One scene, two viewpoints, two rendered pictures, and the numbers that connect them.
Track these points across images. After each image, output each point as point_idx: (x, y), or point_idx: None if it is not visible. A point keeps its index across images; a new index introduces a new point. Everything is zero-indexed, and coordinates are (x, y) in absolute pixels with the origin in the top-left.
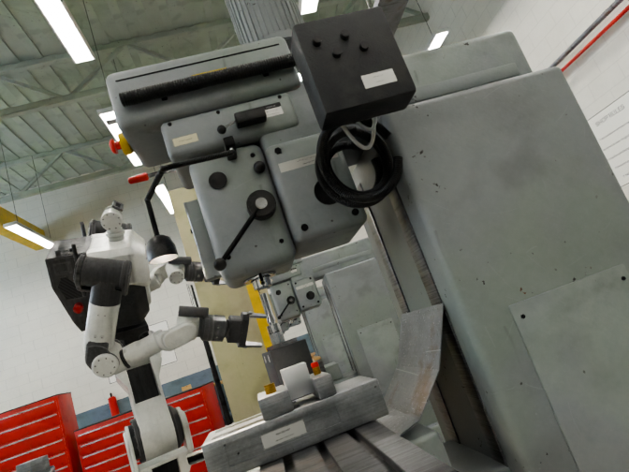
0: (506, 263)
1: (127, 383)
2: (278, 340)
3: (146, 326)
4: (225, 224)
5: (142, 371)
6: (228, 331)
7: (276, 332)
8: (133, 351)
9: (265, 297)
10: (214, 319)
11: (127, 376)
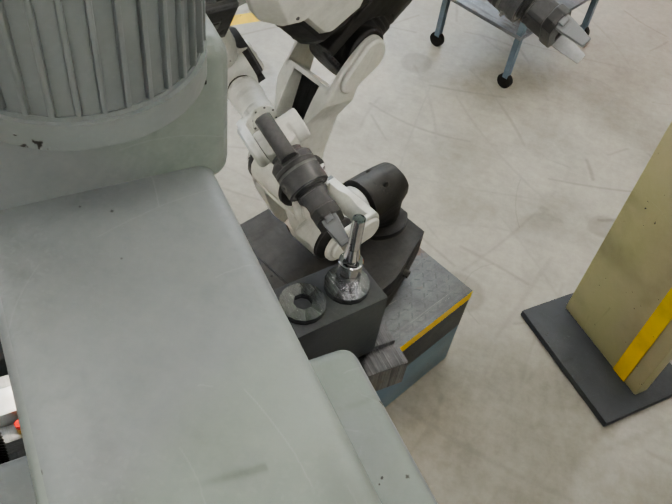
0: None
1: (278, 97)
2: (337, 282)
3: (326, 50)
4: None
5: (315, 91)
6: (299, 204)
7: (338, 275)
8: (232, 99)
9: (355, 227)
10: (286, 175)
11: (284, 88)
